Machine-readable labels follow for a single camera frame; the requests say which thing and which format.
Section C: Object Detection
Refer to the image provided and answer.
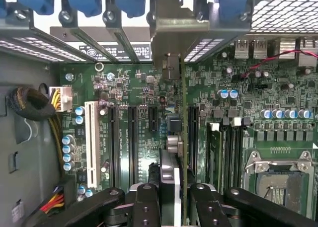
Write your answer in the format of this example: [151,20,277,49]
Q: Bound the long black expansion slot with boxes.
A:
[127,104,139,186]
[188,105,200,169]
[107,104,119,188]

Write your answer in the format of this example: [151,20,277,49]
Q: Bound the metal rear port block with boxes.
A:
[279,37,318,66]

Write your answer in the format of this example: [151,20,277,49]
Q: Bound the grey open PC case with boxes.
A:
[0,0,318,227]

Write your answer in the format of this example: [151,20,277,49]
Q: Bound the red and yellow wire bundle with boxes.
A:
[37,184,67,215]

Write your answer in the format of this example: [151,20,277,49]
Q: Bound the yellow and black power wires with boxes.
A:
[48,87,66,179]

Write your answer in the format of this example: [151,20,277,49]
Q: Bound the installed green RAM stick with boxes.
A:
[206,122,224,192]

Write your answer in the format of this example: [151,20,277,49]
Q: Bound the thin red black wire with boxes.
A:
[239,49,318,78]

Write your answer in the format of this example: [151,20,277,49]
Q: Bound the grey power supply unit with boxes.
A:
[0,52,62,227]

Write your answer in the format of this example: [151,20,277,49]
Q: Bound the green motherboard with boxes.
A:
[58,38,318,227]

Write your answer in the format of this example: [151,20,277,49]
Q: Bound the metal USB port block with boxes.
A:
[234,39,268,60]

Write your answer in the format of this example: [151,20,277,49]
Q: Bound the metal slot cover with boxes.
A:
[4,9,97,63]

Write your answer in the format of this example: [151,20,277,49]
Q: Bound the black sleeved cable bundle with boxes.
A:
[6,86,56,121]

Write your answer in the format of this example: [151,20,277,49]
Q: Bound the white power connector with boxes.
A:
[49,86,73,113]

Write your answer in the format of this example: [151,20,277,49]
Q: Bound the white PCI expansion slot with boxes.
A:
[84,101,101,189]

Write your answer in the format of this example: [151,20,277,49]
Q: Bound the CPU socket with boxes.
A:
[244,151,314,219]

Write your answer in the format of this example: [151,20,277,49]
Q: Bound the blue slot latch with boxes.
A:
[218,0,252,23]
[63,0,103,17]
[113,0,147,18]
[12,0,55,15]

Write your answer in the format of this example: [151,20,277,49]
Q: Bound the short black expansion slot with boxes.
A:
[148,105,159,133]

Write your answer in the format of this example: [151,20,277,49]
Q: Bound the black regulatory label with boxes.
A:
[79,44,153,62]

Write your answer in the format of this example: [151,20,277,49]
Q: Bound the black RAM slot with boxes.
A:
[231,117,244,192]
[223,126,233,191]

